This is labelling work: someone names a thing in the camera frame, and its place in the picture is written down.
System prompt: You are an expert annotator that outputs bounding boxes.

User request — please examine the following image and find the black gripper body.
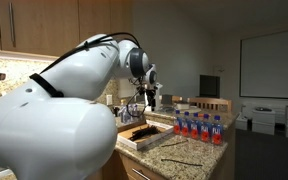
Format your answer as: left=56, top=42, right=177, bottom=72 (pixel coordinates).
left=145, top=84, right=162, bottom=101

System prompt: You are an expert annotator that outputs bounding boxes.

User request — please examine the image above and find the large black zip tie bundle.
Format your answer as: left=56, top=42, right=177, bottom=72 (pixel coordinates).
left=128, top=124, right=162, bottom=142

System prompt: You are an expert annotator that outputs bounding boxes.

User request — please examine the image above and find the cardboard box cover white rim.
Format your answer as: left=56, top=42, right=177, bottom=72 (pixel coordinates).
left=116, top=119, right=175, bottom=151

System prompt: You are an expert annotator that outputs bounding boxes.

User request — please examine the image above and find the wooden counter base cabinet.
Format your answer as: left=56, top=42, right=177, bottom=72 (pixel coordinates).
left=97, top=149, right=172, bottom=180

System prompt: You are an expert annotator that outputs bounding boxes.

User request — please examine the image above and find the white paper towel roll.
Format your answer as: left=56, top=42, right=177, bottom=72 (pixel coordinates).
left=144, top=82, right=164, bottom=113

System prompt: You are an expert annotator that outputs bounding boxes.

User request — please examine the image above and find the clear water bottle blue cap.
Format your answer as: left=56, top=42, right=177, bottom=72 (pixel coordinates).
left=118, top=104, right=133, bottom=125
left=130, top=103, right=140, bottom=122

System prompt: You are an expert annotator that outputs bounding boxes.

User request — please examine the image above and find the small wooden chair back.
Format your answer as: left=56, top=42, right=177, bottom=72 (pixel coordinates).
left=171, top=95, right=184, bottom=104

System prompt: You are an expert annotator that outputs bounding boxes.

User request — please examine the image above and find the Fiji water bottle blue cap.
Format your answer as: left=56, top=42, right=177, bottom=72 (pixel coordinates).
left=173, top=109, right=182, bottom=136
left=189, top=112, right=201, bottom=140
left=181, top=111, right=191, bottom=138
left=199, top=113, right=212, bottom=143
left=211, top=115, right=224, bottom=146

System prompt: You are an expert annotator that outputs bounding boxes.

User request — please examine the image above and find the wooden slatted chair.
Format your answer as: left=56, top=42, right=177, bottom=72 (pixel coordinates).
left=187, top=96, right=234, bottom=114

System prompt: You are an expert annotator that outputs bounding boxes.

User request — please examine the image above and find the black monitor screen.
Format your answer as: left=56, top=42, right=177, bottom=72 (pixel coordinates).
left=198, top=74, right=221, bottom=99

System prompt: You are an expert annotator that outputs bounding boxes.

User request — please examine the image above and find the dark flat item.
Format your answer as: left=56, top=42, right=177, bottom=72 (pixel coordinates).
left=254, top=106, right=274, bottom=113

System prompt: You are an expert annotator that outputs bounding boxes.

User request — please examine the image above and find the wooden upper cabinet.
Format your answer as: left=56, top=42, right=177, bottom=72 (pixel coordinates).
left=0, top=0, right=135, bottom=58

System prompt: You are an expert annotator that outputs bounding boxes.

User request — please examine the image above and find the white wall switch plate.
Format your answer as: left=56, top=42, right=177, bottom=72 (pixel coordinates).
left=105, top=94, right=114, bottom=107

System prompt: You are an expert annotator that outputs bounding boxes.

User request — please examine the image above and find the metal drawer handle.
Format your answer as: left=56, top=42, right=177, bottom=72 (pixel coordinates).
left=131, top=167, right=152, bottom=180

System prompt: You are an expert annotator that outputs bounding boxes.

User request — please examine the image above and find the black velcro strap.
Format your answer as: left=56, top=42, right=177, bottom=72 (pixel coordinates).
left=28, top=73, right=65, bottom=99

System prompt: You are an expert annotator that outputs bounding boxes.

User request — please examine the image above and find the white wall screen dark frame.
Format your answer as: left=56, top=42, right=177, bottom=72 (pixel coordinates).
left=239, top=28, right=288, bottom=100

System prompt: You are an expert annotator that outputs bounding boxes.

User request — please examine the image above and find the metal cabinet door handle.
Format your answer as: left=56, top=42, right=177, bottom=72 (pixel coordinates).
left=8, top=1, right=17, bottom=48

